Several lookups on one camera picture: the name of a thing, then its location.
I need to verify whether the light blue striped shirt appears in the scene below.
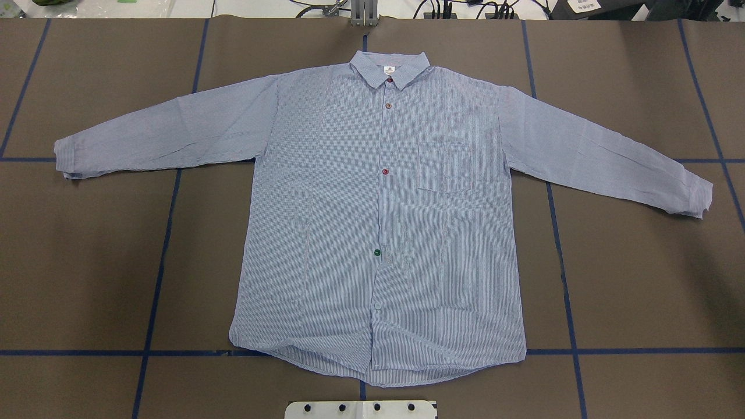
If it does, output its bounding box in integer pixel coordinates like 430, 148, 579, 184
54, 51, 713, 387

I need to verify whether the dark grey device with label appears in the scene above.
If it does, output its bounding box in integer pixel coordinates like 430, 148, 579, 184
549, 1, 649, 21

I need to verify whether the green object at edge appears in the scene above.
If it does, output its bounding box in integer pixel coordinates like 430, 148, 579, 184
32, 0, 72, 7

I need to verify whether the grey aluminium frame post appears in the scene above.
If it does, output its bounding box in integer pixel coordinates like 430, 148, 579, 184
348, 0, 379, 27

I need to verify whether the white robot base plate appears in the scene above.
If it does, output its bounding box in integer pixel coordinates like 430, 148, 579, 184
284, 400, 439, 418

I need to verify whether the black cable bundle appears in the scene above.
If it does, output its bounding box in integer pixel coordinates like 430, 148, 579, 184
289, 0, 554, 20

